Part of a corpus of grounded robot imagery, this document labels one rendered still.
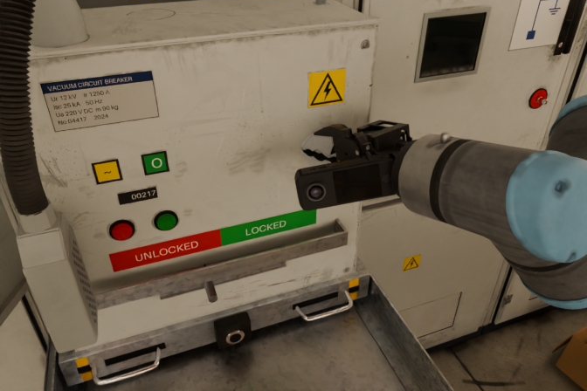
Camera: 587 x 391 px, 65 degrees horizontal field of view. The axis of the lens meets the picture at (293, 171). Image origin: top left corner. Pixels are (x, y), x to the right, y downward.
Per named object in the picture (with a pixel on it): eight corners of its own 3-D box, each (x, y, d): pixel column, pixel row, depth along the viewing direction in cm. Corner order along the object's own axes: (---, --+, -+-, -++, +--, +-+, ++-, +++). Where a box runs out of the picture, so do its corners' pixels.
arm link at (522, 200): (578, 289, 40) (543, 235, 34) (456, 243, 50) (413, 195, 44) (624, 200, 42) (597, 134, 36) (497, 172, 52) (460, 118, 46)
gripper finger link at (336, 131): (326, 152, 64) (369, 163, 57) (315, 155, 63) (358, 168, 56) (321, 120, 63) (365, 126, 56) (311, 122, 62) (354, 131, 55)
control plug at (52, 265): (99, 344, 58) (62, 237, 49) (57, 356, 57) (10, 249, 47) (98, 299, 64) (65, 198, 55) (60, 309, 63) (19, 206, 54)
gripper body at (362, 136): (380, 169, 65) (452, 188, 55) (334, 189, 61) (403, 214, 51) (376, 117, 62) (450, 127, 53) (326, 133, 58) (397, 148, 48)
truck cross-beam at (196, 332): (367, 296, 90) (370, 273, 86) (67, 387, 73) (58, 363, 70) (355, 278, 94) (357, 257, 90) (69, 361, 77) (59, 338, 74)
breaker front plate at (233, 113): (355, 282, 87) (382, 25, 61) (79, 362, 72) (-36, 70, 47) (353, 277, 88) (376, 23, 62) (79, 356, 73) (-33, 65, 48)
